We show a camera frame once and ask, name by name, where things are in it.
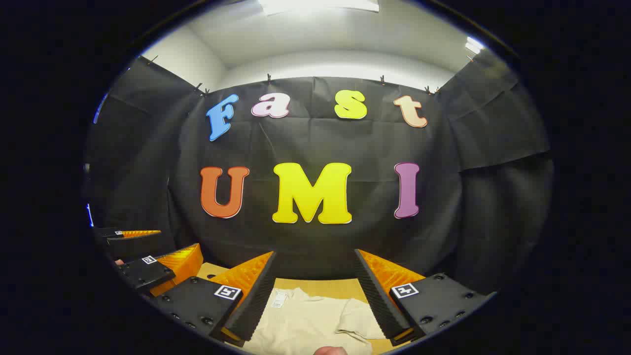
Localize black backdrop cloth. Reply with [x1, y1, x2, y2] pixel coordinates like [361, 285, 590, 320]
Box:
[85, 49, 555, 296]

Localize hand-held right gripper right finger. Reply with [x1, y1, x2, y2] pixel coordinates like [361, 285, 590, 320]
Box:
[353, 249, 496, 346]

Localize cream knit sweater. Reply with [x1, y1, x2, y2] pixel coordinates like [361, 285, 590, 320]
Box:
[242, 287, 386, 355]

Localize long ceiling light panel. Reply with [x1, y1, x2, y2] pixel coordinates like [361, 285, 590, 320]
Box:
[259, 0, 380, 15]

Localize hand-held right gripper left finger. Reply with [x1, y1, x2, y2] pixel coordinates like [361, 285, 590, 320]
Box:
[149, 250, 278, 347]

